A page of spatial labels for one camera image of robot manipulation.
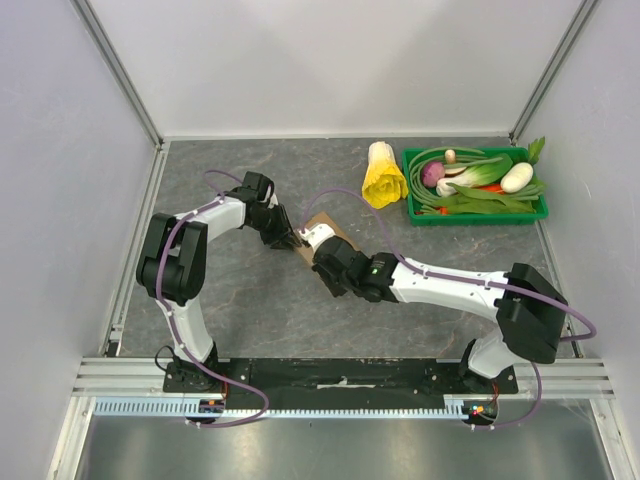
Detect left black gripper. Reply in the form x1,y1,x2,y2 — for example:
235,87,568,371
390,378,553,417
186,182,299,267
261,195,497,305
247,204,299,252

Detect bok choy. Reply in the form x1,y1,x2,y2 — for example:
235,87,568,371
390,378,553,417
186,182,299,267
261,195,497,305
435,154,514,197

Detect aluminium frame post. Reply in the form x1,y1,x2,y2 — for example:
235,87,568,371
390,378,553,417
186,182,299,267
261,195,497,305
509,0,600,146
70,0,164,149

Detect white radish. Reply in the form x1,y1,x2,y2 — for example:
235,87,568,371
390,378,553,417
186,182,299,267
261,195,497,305
500,162,534,194

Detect left aluminium frame post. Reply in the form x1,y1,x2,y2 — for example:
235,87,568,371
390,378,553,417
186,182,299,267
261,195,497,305
70,0,164,149

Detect orange carrot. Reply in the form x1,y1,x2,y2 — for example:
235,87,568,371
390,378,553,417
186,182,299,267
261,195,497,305
414,184,504,216

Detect green plastic tray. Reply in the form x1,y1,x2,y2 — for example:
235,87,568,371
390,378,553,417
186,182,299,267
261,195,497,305
408,175,549,226

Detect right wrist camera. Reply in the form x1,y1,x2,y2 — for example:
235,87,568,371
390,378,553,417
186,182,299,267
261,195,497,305
298,223,335,251

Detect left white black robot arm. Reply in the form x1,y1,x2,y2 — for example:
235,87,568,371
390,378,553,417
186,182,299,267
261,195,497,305
136,189,299,393

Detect brown mushroom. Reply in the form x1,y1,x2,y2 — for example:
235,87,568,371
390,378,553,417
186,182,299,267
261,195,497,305
444,149,457,165

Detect right aluminium frame post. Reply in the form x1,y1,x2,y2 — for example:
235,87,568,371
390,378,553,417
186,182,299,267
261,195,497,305
509,0,600,146

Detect purple onion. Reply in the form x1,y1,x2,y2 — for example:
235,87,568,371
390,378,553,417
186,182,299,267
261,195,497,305
421,161,446,188

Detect grey slotted cable duct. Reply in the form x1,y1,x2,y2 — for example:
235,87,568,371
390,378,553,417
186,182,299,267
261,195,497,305
94,397,499,420

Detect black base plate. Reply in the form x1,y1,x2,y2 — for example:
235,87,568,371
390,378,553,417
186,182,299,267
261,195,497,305
162,356,520,396

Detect brown cardboard express box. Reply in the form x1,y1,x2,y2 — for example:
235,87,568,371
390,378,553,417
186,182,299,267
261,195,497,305
294,212,356,267

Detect celery leaf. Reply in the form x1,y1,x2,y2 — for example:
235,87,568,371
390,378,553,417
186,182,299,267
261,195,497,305
527,137,546,165

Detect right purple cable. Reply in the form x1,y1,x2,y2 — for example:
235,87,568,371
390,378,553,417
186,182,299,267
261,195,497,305
302,187,599,432

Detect yellow napa cabbage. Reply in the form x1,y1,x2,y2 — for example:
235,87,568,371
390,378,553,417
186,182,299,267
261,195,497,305
361,141,409,209

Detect green long beans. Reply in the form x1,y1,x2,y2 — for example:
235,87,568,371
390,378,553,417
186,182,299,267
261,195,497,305
403,147,537,201

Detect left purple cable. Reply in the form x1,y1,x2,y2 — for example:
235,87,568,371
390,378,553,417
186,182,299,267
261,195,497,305
154,169,272,430

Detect front aluminium rail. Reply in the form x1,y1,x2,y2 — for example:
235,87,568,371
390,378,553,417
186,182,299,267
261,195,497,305
72,357,615,400

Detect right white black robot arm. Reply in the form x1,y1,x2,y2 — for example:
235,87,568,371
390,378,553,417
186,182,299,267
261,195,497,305
312,235,566,394

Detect purple cable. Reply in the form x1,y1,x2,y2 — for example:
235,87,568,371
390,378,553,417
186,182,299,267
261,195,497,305
302,187,599,432
154,169,272,430

